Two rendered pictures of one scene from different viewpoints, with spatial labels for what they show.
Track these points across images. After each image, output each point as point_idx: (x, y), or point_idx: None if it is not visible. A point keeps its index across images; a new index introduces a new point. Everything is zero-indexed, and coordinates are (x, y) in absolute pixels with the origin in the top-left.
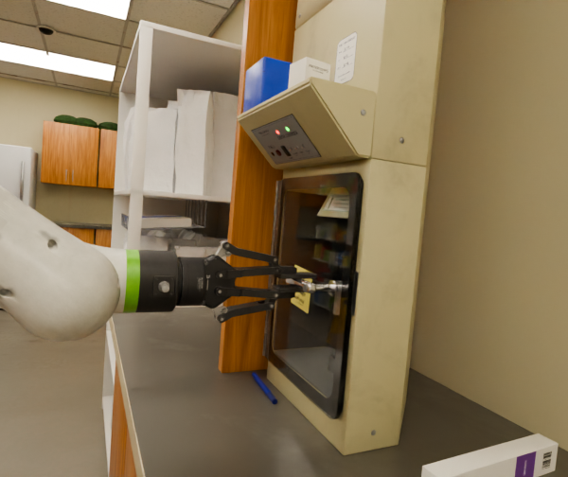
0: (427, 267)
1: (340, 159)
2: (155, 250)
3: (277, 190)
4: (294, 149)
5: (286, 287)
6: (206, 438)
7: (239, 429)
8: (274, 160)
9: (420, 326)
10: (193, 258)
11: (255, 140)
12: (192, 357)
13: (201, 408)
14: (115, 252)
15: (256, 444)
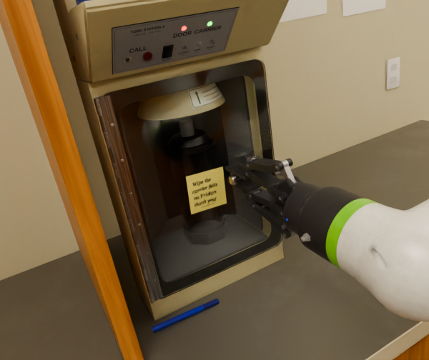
0: (84, 148)
1: (242, 50)
2: (335, 195)
3: (101, 112)
4: (190, 46)
5: (252, 182)
6: (301, 331)
7: (274, 315)
8: (116, 68)
9: (99, 201)
10: (314, 186)
11: (99, 43)
12: None
13: (247, 353)
14: (386, 206)
15: (292, 300)
